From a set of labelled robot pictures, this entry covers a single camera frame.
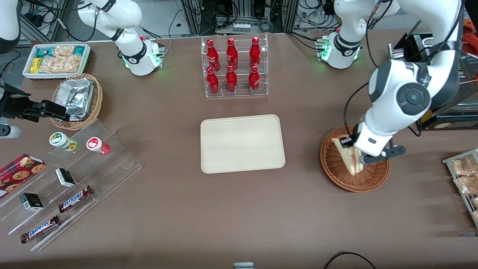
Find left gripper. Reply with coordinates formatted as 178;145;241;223
340;121;406;165

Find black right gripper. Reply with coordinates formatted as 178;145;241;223
0;85;69;123

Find triangular sandwich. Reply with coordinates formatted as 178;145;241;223
331;137;365;176

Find brown wicker basket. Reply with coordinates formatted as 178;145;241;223
320;126;391;193

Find light wicker basket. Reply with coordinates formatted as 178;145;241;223
50;73;103;131

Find beige plastic tray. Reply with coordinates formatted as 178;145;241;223
200;114;286;174

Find steel tray with rim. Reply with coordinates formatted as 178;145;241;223
461;7;478;77

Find aluminium foil containers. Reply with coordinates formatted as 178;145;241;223
56;78;95;121

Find green label white jar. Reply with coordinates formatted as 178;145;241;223
49;132;78;152

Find large clear pastry bag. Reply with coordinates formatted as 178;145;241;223
38;55;83;74

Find white rectangular snack bin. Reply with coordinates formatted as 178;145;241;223
22;43;91;80

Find red label white jar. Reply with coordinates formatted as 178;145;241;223
86;137;111;155

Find small clear pastry bag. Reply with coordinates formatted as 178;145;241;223
52;45;75;57

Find small black box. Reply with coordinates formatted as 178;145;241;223
19;192;44;212
55;168;77;188

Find red cookie box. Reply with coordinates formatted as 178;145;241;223
0;154;47;199

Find clear acrylic stepped shelf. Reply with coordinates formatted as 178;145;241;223
0;119;143;251

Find brown snickers bar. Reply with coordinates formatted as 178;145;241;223
58;186;94;213
21;215;60;244

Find black heating machine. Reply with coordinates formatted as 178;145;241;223
388;32;478;131

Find red cola bottle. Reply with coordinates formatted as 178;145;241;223
206;38;221;72
248;65;261;94
226;37;239;71
226;65;238;93
249;36;261;69
206;67;220;95

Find clear acrylic bottle rack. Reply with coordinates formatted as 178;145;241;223
201;33;269;98

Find red food pieces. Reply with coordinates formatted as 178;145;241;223
463;19;478;44

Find black cable loop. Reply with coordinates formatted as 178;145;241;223
323;251;378;269

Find aluminium frame cabinet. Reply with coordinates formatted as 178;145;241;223
181;0;299;36

